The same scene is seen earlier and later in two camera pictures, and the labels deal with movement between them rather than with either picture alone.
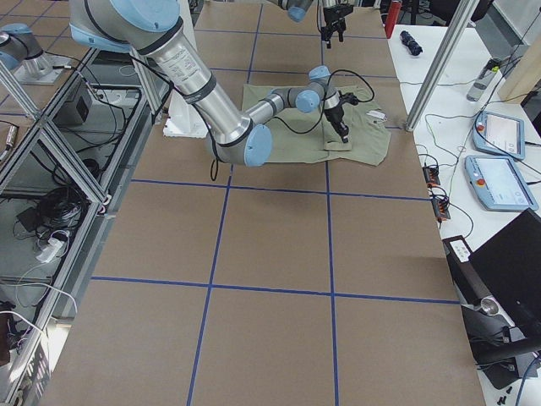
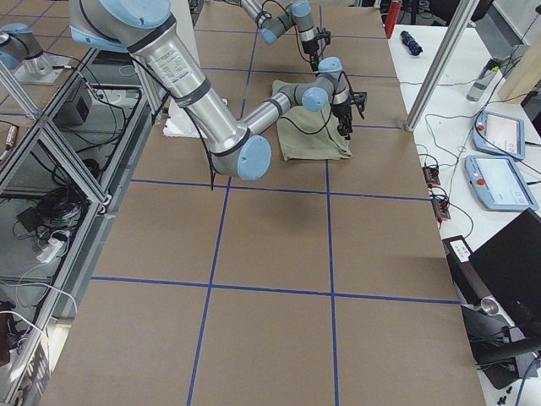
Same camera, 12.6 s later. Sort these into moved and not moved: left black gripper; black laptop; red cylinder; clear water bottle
Moved: left black gripper
Not moved: black laptop; red cylinder; clear water bottle
